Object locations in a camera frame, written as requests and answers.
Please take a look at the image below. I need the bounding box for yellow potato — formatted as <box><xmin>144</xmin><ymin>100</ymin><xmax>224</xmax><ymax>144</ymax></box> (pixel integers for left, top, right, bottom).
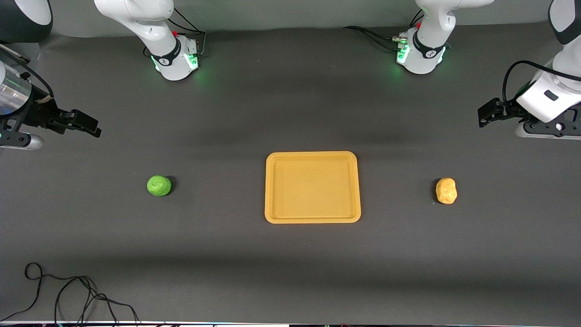
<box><xmin>436</xmin><ymin>178</ymin><xmax>458</xmax><ymax>205</ymax></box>

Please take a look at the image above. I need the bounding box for green apple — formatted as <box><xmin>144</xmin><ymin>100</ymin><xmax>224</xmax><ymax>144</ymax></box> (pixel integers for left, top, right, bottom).
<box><xmin>147</xmin><ymin>175</ymin><xmax>172</xmax><ymax>197</ymax></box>

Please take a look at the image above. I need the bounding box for yellow plastic tray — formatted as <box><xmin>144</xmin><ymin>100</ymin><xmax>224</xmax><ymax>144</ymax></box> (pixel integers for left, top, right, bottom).
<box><xmin>265</xmin><ymin>151</ymin><xmax>362</xmax><ymax>224</ymax></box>

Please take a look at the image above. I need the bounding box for thin metal rod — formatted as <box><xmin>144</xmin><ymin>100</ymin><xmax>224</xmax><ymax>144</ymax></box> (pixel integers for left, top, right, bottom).
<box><xmin>0</xmin><ymin>45</ymin><xmax>31</xmax><ymax>64</ymax></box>

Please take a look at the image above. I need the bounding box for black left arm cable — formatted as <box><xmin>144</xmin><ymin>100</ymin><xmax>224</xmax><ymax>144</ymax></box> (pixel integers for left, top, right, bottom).
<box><xmin>502</xmin><ymin>60</ymin><xmax>556</xmax><ymax>104</ymax></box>

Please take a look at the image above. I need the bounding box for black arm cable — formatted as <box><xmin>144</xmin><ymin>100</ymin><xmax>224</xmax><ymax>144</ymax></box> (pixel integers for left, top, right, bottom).
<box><xmin>0</xmin><ymin>45</ymin><xmax>55</xmax><ymax>99</ymax></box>
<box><xmin>502</xmin><ymin>60</ymin><xmax>556</xmax><ymax>104</ymax></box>

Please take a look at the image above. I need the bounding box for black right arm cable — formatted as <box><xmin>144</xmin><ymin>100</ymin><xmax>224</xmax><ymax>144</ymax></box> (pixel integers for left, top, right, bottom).
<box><xmin>0</xmin><ymin>45</ymin><xmax>55</xmax><ymax>99</ymax></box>

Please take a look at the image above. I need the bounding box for black left base cable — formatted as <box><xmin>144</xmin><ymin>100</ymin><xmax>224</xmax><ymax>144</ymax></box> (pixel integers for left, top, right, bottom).
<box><xmin>343</xmin><ymin>9</ymin><xmax>425</xmax><ymax>51</ymax></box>

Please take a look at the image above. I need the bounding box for black base cable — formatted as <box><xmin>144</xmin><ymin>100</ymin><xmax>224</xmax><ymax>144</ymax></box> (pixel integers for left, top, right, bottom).
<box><xmin>167</xmin><ymin>6</ymin><xmax>207</xmax><ymax>58</ymax></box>
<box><xmin>343</xmin><ymin>9</ymin><xmax>425</xmax><ymax>51</ymax></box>

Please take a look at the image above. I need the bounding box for black right base cable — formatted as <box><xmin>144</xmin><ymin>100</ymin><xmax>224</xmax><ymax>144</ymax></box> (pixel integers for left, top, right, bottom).
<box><xmin>167</xmin><ymin>6</ymin><xmax>207</xmax><ymax>58</ymax></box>

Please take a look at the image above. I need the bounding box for thin black loose cable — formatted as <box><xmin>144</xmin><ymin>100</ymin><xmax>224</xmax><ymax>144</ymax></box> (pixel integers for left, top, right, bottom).
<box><xmin>0</xmin><ymin>262</ymin><xmax>139</xmax><ymax>326</ymax></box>

